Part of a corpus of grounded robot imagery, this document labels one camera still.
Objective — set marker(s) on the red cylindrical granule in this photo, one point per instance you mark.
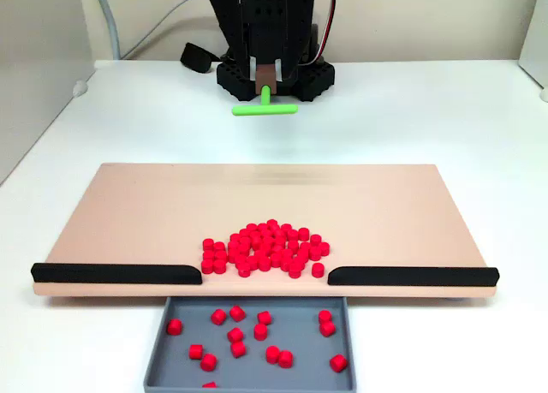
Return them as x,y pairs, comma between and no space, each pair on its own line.
272,354
260,331
174,326
327,328
324,248
285,228
264,317
244,270
293,234
235,335
196,351
314,253
285,359
208,254
238,349
219,246
315,239
218,317
208,244
294,272
237,313
272,224
338,363
208,362
220,256
210,385
325,316
219,266
303,234
207,265
317,269
251,227
262,227

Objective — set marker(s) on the black barrier strip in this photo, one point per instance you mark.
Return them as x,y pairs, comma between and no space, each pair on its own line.
115,274
411,276

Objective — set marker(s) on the small white round object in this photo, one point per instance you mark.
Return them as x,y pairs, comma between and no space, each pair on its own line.
544,94

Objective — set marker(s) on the grey shallow tray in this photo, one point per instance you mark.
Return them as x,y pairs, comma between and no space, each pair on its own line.
295,337

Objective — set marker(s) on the beige flat board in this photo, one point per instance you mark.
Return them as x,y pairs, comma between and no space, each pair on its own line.
128,217

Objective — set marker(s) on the white box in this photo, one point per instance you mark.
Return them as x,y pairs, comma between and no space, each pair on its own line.
535,37

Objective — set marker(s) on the green T pusher brown block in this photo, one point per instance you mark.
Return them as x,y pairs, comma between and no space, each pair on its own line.
264,109

